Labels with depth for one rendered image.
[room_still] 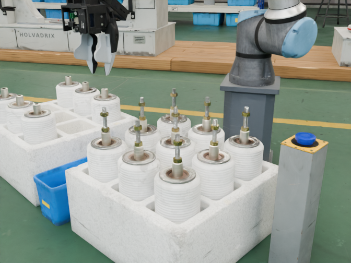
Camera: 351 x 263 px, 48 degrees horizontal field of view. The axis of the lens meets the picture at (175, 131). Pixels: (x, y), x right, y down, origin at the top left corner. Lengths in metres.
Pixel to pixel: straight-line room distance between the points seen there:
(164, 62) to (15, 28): 1.25
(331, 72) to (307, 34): 1.54
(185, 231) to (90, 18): 0.46
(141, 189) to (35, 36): 2.55
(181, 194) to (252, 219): 0.25
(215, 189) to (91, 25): 0.43
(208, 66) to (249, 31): 1.50
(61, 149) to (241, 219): 0.57
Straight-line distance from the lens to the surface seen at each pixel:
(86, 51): 0.91
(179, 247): 0.77
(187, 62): 2.77
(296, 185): 0.84
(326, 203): 1.27
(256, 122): 1.31
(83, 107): 1.40
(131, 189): 0.87
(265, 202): 0.99
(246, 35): 1.27
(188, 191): 0.78
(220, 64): 2.73
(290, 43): 1.15
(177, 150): 0.78
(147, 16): 2.95
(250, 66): 1.28
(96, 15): 0.85
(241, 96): 1.29
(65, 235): 1.10
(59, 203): 1.10
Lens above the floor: 0.63
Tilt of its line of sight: 22 degrees down
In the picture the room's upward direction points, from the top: straight up
